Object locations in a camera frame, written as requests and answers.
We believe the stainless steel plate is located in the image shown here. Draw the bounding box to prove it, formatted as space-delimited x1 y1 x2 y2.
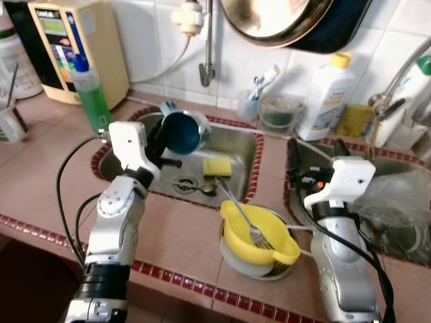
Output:
220 205 300 280

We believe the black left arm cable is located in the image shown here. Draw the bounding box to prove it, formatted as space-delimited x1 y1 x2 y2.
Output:
56 131 112 270

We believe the yellow plastic bowl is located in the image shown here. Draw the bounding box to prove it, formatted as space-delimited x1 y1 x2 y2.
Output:
220 200 302 266

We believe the white printed mug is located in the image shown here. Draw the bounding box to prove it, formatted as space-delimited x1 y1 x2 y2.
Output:
0 104 29 143

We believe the clear plastic bag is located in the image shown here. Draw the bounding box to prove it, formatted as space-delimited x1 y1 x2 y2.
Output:
350 168 431 263

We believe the long metal spoon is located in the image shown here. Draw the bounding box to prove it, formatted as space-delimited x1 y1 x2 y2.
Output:
5 62 21 112

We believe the beige water ioniser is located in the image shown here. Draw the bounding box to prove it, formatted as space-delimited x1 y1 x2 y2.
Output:
13 0 131 108

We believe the white water hose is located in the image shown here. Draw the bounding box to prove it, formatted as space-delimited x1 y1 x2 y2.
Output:
125 94 351 162

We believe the white water valve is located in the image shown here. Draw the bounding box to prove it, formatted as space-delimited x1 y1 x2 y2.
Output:
172 0 205 38

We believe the white plastic jar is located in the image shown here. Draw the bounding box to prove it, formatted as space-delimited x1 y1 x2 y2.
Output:
0 13 44 100

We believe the clear toothbrush cup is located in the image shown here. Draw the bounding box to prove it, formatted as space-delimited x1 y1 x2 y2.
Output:
237 87 262 122

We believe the chrome wall tap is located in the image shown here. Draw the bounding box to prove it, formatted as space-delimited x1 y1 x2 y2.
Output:
199 0 216 88

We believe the green dish soap bottle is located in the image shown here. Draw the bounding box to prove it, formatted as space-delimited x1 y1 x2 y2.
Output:
69 54 113 133

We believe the dark blue mug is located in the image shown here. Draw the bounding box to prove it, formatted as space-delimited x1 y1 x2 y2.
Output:
160 101 211 155

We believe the dark yellow scouring sponge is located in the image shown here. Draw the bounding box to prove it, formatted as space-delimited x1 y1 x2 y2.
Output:
335 104 374 139

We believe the white bottle green cap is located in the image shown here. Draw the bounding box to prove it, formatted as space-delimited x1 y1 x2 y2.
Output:
374 55 431 149

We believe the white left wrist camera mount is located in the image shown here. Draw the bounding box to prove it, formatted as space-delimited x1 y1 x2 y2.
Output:
108 121 162 181

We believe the white blue toothbrush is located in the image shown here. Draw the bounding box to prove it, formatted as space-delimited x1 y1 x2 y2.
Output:
248 64 281 102

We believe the hanging metal wok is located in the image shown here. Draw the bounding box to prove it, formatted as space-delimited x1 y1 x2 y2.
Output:
219 0 372 55

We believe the metal fork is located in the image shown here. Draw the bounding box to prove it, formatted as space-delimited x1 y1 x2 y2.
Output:
214 176 271 250

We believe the white bottle yellow cap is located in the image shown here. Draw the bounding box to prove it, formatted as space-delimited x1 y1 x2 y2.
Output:
296 52 356 142

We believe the chrome gooseneck faucet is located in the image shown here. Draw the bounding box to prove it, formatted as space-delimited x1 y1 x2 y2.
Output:
367 37 431 162

